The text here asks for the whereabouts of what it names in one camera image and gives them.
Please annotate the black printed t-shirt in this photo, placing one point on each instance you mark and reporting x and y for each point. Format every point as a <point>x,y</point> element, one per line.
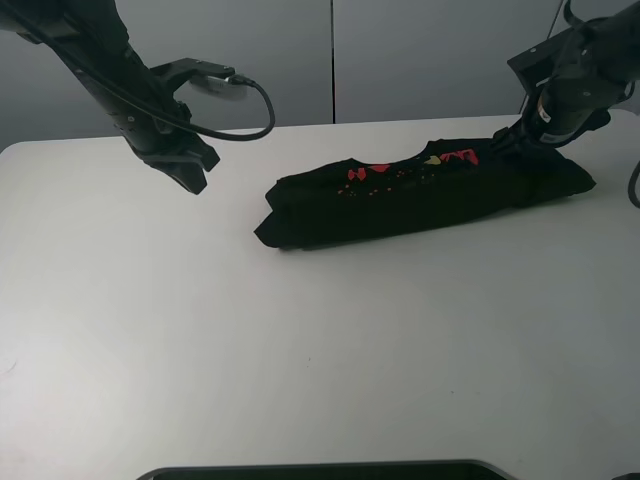
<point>450,182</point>

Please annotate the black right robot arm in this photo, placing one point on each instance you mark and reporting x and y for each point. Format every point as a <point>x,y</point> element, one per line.
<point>573,79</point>

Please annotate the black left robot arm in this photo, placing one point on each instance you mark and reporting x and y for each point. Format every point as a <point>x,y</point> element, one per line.
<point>92,41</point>

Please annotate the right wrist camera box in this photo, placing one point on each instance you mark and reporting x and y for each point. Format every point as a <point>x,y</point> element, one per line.
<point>536,64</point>

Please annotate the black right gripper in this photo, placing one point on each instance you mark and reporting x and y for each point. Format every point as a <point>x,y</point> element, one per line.
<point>521,137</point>

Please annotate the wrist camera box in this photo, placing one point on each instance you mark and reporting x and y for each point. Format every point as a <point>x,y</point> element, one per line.
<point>536,64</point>
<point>205,77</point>

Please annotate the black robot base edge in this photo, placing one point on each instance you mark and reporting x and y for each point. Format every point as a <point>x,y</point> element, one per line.
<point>432,469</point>

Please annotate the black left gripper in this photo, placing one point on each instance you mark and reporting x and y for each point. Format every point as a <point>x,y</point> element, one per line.
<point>183,156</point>

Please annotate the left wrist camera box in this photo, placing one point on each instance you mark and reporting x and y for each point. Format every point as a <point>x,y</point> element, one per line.
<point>205,77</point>

